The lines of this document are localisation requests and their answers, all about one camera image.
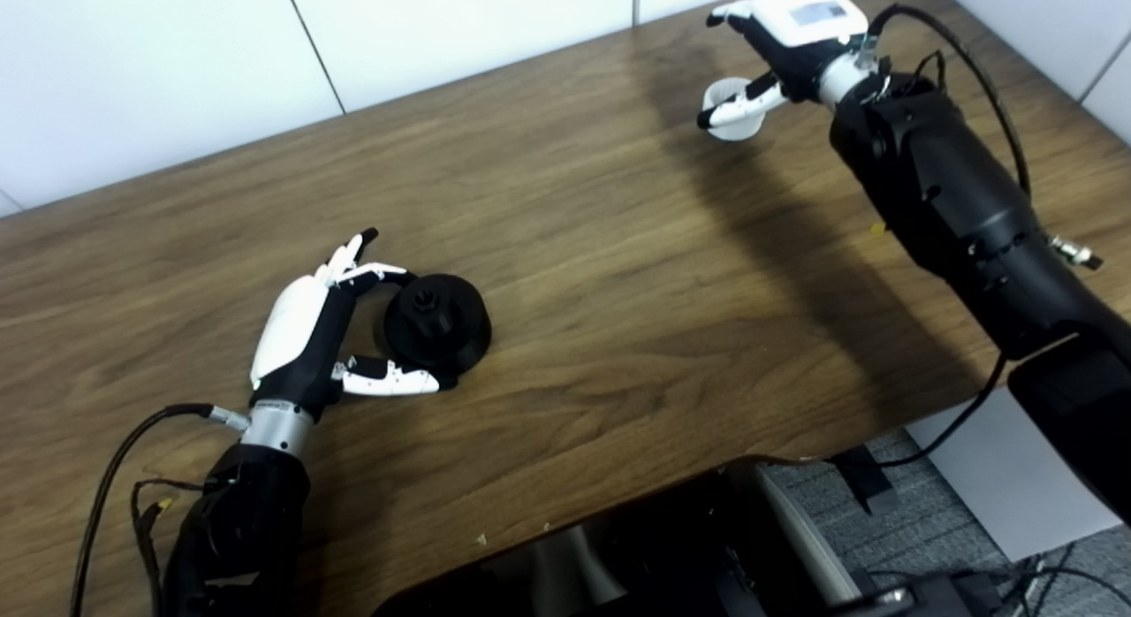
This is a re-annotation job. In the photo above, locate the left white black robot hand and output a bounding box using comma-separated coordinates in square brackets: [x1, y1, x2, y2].
[249, 227, 441, 423]

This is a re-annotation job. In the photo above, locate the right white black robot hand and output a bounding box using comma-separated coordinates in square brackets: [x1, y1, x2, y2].
[696, 0, 871, 132]

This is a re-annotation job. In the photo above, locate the white plastic ring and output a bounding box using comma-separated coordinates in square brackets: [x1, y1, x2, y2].
[704, 76, 768, 142]

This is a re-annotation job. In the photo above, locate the round black plastic part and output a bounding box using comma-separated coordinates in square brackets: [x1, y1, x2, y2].
[383, 273, 492, 390]

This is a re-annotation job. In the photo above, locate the glossy black robot torso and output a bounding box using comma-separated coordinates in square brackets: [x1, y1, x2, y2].
[371, 458, 876, 617]

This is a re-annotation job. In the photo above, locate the black tape strip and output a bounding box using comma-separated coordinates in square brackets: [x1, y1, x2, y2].
[831, 445, 898, 516]

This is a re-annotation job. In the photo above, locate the white floor board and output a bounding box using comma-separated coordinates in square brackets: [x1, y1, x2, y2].
[906, 387, 1123, 562]

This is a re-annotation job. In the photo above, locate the black floor box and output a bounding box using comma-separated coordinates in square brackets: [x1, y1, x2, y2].
[848, 573, 991, 617]

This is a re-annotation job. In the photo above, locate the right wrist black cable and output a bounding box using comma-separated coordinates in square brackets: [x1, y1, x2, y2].
[769, 4, 1033, 469]

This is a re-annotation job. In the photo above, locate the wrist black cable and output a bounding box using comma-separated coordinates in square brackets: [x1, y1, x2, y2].
[769, 4, 1033, 469]
[71, 403, 253, 617]

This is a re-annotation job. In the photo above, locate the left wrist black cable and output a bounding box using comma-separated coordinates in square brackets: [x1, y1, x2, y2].
[71, 403, 253, 617]

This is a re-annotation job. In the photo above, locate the thin black wire loop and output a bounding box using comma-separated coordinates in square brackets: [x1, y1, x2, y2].
[910, 50, 946, 92]

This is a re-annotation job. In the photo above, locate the thin wire with yellow tag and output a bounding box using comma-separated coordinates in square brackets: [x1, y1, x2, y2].
[130, 478, 222, 613]

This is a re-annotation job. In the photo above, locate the floor cable bundle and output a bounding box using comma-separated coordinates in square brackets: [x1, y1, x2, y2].
[998, 551, 1131, 617]

